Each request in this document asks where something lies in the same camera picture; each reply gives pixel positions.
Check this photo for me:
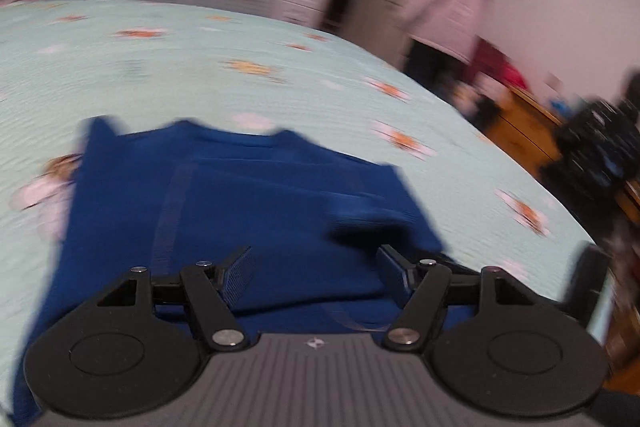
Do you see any bee print bedspread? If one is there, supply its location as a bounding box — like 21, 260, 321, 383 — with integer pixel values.
0, 0, 608, 408

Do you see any pile of bedding and clothes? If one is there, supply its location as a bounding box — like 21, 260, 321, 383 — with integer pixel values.
472, 39, 528, 90

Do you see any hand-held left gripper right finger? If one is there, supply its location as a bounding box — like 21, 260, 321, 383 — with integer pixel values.
376, 244, 540, 352

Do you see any dark furniture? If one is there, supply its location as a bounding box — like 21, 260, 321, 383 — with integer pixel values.
540, 72, 640, 210

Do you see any blue sweater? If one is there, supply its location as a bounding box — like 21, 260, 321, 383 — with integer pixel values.
10, 117, 447, 427

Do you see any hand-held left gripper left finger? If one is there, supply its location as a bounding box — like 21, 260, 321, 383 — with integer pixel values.
97, 246, 256, 352

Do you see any wooden cabinet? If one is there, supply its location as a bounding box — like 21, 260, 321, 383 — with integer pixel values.
477, 86, 567, 172

